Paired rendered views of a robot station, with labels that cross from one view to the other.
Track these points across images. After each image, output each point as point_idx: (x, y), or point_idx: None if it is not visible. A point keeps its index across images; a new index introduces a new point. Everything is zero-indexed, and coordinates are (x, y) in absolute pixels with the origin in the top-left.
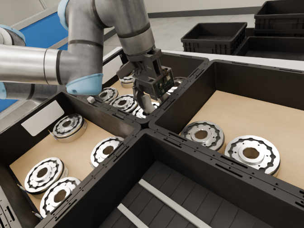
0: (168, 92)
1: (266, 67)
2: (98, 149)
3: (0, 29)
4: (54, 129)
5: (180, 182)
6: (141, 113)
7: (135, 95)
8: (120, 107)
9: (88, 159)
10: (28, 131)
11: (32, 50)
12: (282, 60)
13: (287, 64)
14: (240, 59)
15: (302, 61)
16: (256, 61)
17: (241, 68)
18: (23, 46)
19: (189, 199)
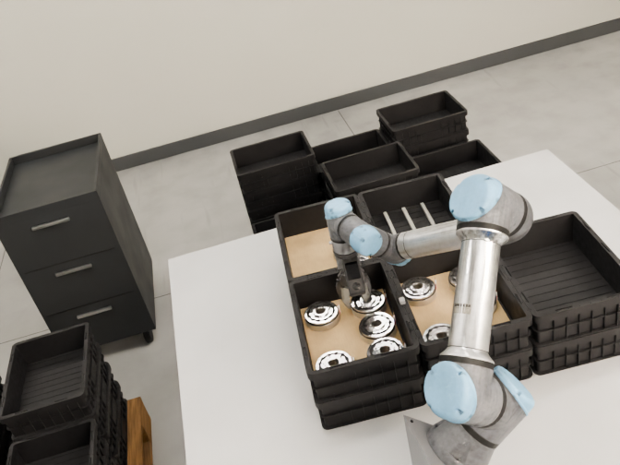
0: (333, 309)
1: (284, 253)
2: (424, 292)
3: (446, 350)
4: None
5: None
6: (372, 300)
7: (369, 279)
8: (382, 318)
9: (438, 304)
10: None
11: (413, 230)
12: (179, 350)
13: (185, 343)
14: (189, 384)
15: (176, 337)
16: (188, 367)
17: (289, 266)
18: (418, 233)
19: None
